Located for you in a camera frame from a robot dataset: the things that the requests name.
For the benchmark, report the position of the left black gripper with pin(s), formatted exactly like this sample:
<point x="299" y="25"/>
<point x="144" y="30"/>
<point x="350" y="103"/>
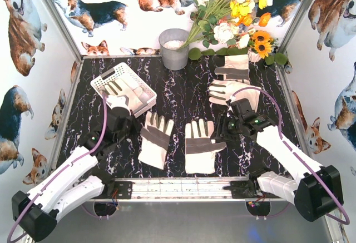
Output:
<point x="119" y="119"/>

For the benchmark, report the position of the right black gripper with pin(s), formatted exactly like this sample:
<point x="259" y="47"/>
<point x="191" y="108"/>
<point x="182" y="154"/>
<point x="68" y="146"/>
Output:
<point x="225" y="133"/>

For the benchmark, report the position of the white glove long cuff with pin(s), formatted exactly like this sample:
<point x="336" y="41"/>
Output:
<point x="120" y="94"/>

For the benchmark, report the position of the white glove grey palm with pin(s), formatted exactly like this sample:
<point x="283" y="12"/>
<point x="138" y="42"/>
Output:
<point x="156" y="135"/>

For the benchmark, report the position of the white plastic storage basket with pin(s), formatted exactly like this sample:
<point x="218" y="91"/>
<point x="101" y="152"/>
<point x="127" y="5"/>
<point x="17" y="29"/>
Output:
<point x="123" y="71"/>

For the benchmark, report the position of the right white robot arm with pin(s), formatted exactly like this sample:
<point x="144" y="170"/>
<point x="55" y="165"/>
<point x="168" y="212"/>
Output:
<point x="315" y="190"/>

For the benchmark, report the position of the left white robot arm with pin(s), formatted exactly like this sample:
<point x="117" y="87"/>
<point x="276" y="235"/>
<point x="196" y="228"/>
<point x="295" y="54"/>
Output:
<point x="77" y="180"/>

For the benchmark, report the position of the white grey glove back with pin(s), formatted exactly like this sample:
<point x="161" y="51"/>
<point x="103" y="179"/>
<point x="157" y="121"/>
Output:
<point x="235" y="68"/>

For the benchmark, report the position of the grey metal bucket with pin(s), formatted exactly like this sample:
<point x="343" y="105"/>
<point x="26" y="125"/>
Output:
<point x="174" y="49"/>

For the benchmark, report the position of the artificial flower bouquet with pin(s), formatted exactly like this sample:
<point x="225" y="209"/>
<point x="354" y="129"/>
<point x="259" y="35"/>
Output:
<point x="238" y="24"/>

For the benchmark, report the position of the left black base bracket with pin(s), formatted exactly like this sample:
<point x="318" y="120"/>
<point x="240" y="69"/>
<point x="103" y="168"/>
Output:
<point x="120" y="190"/>

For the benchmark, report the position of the black base bracket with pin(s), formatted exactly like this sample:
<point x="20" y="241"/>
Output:
<point x="241" y="189"/>
<point x="120" y="190"/>

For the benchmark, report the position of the right black base bracket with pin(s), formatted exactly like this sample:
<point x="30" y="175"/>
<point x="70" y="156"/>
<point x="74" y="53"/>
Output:
<point x="241" y="189"/>

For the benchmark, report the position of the aluminium front rail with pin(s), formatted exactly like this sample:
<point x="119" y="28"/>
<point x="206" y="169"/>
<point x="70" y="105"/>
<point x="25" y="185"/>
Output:
<point x="191" y="189"/>

